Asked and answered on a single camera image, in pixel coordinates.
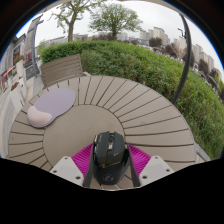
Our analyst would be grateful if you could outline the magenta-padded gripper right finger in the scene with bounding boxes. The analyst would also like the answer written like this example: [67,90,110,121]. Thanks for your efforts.
[126,143,175,188]

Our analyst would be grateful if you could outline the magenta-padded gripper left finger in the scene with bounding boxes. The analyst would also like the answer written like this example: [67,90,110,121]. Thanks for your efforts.
[49,142,96,188]

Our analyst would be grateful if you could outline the black computer mouse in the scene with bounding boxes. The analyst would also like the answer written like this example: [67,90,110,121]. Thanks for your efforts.
[92,130,131,186]

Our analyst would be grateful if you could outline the lilac mouse pad with wrist rest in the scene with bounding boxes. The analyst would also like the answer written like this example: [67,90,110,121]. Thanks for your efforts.
[26,87,77,129]

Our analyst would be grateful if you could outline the white planter box with flowers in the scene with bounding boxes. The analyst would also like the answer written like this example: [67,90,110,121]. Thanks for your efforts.
[8,81,29,113]

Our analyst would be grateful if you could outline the slatted outdoor chair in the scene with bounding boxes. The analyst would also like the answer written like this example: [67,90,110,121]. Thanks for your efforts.
[39,53,86,89]

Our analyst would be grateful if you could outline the green hedge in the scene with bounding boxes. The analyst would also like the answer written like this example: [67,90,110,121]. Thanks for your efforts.
[39,39,224,160]

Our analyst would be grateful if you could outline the dark curved umbrella pole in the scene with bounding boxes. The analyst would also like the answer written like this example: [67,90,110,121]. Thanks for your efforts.
[171,13,193,106]

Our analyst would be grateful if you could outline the tall grey sign tower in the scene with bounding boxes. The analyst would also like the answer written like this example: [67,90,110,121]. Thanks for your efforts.
[23,14,44,81]

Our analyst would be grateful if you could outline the distant apartment buildings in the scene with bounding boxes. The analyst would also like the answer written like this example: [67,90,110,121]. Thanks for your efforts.
[139,26,216,73]

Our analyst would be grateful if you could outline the thin-crowned tree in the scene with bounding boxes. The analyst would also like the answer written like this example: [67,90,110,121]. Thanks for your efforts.
[51,0,101,43]

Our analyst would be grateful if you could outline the bushy round tree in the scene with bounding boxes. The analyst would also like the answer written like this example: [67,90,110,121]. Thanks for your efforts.
[88,2,144,41]

